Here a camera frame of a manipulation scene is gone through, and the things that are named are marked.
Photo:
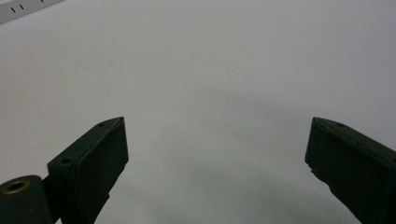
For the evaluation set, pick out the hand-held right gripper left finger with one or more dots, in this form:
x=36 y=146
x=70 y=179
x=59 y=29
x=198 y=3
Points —
x=90 y=168

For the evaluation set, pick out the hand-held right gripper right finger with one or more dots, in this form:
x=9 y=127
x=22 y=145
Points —
x=351 y=161

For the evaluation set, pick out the white power strip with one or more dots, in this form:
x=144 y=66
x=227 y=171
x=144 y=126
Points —
x=21 y=7

